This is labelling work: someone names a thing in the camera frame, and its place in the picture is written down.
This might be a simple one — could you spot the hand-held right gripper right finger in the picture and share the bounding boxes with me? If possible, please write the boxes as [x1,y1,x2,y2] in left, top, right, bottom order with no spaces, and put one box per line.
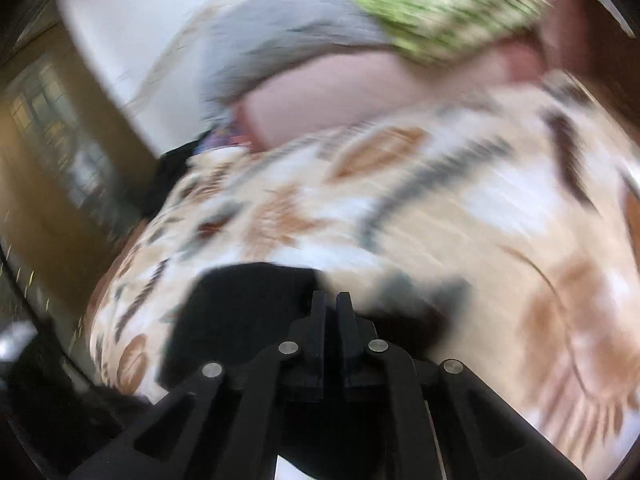
[336,291,587,480]

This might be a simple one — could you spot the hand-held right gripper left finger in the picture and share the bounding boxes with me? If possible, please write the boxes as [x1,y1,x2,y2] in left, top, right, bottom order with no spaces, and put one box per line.
[65,291,329,480]

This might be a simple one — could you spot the black pants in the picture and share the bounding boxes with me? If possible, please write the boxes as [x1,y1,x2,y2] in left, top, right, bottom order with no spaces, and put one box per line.
[159,261,473,480]

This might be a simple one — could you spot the leaf print fleece blanket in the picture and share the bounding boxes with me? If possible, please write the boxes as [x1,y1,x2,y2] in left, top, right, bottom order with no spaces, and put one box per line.
[82,72,640,471]

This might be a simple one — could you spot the black cloth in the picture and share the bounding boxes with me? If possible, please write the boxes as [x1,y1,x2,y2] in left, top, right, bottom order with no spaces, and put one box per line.
[145,132,211,221]

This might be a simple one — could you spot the purple printed box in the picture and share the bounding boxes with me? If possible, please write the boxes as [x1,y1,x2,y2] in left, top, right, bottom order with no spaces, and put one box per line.
[197,120,253,156]

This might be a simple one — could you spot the wooden door with glass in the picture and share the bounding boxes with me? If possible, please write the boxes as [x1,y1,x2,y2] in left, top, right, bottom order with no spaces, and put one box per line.
[0,0,166,311]

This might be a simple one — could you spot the grey quilted pillow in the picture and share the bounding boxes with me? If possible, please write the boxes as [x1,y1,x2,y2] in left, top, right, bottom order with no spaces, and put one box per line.
[197,0,396,123]

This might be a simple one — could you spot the green patterned cloth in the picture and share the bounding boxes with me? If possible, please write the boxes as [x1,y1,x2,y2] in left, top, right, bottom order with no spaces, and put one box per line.
[320,0,561,66]

